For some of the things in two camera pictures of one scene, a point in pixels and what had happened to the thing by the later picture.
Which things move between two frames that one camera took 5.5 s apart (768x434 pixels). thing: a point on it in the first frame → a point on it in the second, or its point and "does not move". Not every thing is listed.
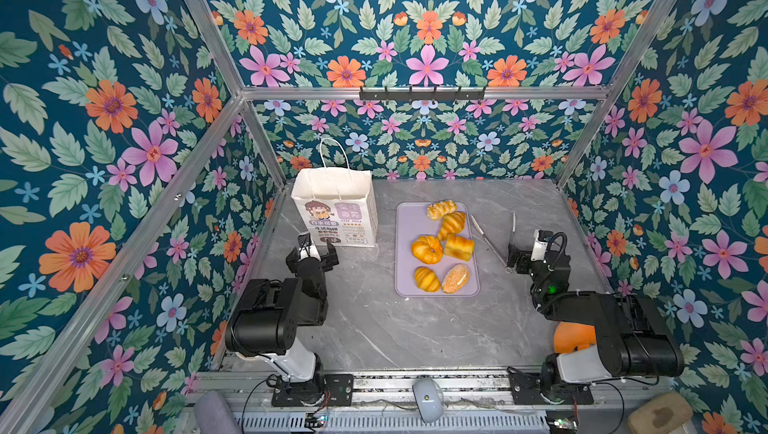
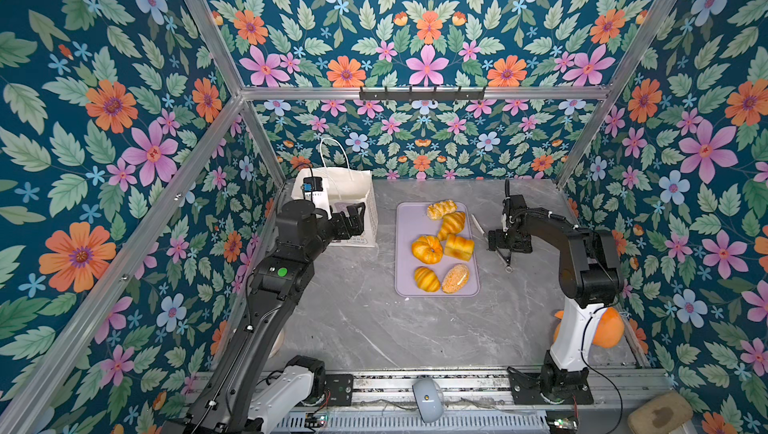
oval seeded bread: [455, 279] does not move
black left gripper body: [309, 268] → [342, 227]
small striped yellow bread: [426, 280] does not move
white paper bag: [338, 207] does not move
